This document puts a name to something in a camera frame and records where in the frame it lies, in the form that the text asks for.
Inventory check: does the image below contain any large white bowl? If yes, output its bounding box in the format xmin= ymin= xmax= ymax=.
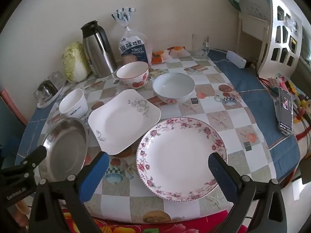
xmin=152 ymin=73 xmax=195 ymax=104

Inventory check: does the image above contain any white cutout chair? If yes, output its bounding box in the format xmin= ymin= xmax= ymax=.
xmin=258 ymin=0 xmax=304 ymax=77

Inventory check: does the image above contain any small white bowl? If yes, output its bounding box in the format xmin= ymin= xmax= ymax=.
xmin=59 ymin=89 xmax=88 ymax=120

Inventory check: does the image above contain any grey patterned cushion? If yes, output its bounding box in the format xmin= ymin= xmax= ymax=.
xmin=240 ymin=0 xmax=271 ymax=20

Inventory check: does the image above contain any bagged toast bread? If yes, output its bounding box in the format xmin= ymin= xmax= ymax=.
xmin=112 ymin=6 xmax=152 ymax=66

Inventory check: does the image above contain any square white plate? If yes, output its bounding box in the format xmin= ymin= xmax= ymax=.
xmin=88 ymin=89 xmax=161 ymax=155

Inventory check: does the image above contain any person's left hand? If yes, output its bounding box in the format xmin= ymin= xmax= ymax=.
xmin=15 ymin=199 xmax=30 ymax=227

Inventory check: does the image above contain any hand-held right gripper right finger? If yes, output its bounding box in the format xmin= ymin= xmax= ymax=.
xmin=208 ymin=152 xmax=293 ymax=233

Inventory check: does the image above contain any floral rimmed round plate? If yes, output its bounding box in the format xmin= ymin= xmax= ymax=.
xmin=135 ymin=117 xmax=227 ymax=201

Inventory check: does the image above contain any stainless steel thermos jug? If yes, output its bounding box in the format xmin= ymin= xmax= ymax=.
xmin=81 ymin=21 xmax=118 ymax=79

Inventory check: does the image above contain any blue table cloth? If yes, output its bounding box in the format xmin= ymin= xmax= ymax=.
xmin=15 ymin=49 xmax=302 ymax=185

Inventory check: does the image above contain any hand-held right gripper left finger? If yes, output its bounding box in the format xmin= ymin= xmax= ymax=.
xmin=29 ymin=151 xmax=110 ymax=233

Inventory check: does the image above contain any blue pink-edged chair back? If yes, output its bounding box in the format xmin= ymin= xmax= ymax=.
xmin=0 ymin=87 xmax=28 ymax=156

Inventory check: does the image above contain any orange snack packet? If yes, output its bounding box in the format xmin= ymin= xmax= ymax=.
xmin=152 ymin=50 xmax=172 ymax=65
xmin=168 ymin=46 xmax=189 ymax=59

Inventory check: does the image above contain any smartphone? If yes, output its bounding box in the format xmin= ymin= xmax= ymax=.
xmin=278 ymin=87 xmax=294 ymax=135

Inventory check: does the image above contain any stainless steel round plate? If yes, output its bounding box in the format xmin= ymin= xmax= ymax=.
xmin=39 ymin=118 xmax=89 ymax=182

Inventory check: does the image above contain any napa cabbage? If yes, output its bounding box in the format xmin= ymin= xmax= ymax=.
xmin=61 ymin=41 xmax=91 ymax=83

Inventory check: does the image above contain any upturned clear glass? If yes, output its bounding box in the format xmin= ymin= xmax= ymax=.
xmin=36 ymin=80 xmax=59 ymax=102
xmin=49 ymin=71 xmax=66 ymax=88

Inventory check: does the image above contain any checkered printed tablecloth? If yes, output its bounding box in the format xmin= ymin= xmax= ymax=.
xmin=16 ymin=49 xmax=277 ymax=224

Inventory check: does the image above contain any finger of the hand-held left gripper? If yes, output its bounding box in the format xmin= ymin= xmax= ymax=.
xmin=18 ymin=146 xmax=47 ymax=173

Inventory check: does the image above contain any clear glass mug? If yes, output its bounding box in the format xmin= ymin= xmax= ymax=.
xmin=191 ymin=33 xmax=211 ymax=59

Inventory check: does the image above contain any red rimmed tomato print bowl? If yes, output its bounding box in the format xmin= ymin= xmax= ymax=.
xmin=116 ymin=61 xmax=149 ymax=89

